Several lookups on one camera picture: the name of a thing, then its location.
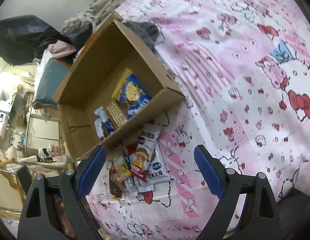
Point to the red white cake snack packet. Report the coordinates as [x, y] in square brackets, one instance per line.
[141, 158]

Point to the small red candy packet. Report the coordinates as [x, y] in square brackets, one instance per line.
[112, 169]

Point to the white grey snack packet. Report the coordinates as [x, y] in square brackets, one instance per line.
[136, 186]

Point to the brown cardboard box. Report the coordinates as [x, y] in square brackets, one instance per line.
[92, 81]

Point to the blue yellow snack bag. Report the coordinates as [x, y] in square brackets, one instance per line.
[129, 91]

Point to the chocolate white snack packet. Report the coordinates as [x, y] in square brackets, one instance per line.
[99, 129]

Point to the pink cloth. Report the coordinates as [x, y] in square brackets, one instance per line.
[61, 49]

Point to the wafer biscuit packet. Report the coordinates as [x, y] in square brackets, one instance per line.
[116, 113]

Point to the teal bed side cushion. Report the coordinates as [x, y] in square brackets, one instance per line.
[50, 74]

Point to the yellow pink snack packet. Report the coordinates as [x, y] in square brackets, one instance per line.
[122, 170]

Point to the crumpled white floral blanket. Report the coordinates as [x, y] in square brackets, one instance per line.
[94, 14]

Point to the white blue snack packet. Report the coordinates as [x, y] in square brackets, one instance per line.
[157, 171]

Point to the dark grey cloth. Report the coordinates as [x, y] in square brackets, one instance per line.
[151, 34]

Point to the white navy snack stick packet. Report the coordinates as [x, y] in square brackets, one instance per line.
[107, 124]

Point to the pink Hello Kitty bedsheet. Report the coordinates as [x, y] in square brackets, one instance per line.
[244, 69]

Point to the black plastic bag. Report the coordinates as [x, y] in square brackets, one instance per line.
[24, 38]

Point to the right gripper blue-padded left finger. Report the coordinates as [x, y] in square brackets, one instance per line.
[54, 207]

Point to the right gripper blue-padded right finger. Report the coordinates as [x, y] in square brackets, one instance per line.
[260, 217]

